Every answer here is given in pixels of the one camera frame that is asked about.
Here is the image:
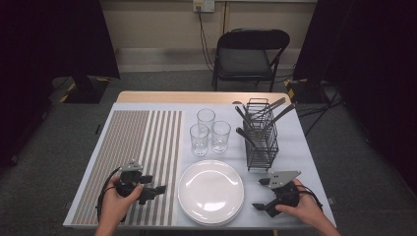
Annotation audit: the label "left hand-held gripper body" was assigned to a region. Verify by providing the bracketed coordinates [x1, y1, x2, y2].
[114, 159, 146, 199]

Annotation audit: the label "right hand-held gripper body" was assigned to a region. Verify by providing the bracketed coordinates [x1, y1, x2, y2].
[266, 170, 302, 217]

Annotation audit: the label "black wire cutlery rack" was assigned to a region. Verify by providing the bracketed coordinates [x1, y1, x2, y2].
[242, 97, 280, 172]

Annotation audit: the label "white dinner plate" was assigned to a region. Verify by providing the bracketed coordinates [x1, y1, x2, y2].
[177, 159, 245, 224]

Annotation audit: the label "clear drinking glass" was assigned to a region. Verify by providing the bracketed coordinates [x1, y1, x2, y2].
[210, 120, 232, 153]
[196, 108, 216, 136]
[189, 123, 209, 157]

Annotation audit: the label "person's left hand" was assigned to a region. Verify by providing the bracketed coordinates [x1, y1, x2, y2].
[97, 176, 145, 228]

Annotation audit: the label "person's right hand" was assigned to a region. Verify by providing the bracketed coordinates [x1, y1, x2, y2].
[274, 178, 325, 228]

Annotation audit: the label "striped grey placemat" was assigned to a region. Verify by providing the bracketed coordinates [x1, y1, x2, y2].
[71, 110, 184, 226]

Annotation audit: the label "metal cutlery piece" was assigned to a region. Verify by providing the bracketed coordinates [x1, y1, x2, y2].
[259, 103, 296, 139]
[234, 105, 255, 131]
[250, 96, 287, 121]

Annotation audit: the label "white table cover sheet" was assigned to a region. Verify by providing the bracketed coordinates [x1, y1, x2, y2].
[62, 102, 337, 229]

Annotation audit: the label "black stand base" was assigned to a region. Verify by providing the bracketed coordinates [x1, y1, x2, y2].
[283, 78, 330, 105]
[48, 76, 112, 105]

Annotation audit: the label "black folding chair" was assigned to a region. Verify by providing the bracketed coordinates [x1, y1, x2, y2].
[210, 28, 291, 93]

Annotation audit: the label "black curtain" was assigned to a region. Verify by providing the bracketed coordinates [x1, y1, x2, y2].
[0, 0, 121, 168]
[292, 0, 417, 195]

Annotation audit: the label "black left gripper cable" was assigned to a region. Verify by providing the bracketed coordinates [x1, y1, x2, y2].
[95, 166, 122, 223]

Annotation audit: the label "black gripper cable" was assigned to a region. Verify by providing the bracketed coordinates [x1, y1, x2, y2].
[294, 184, 325, 210]
[95, 166, 122, 223]

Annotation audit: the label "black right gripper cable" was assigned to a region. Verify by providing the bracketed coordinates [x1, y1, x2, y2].
[294, 184, 325, 210]

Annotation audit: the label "black floor cables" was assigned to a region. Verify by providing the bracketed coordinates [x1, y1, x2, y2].
[296, 82, 343, 137]

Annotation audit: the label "black power cable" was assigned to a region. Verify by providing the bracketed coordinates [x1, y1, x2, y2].
[196, 8, 215, 73]

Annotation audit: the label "white wall socket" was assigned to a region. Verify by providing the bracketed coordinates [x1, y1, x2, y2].
[192, 0, 215, 14]

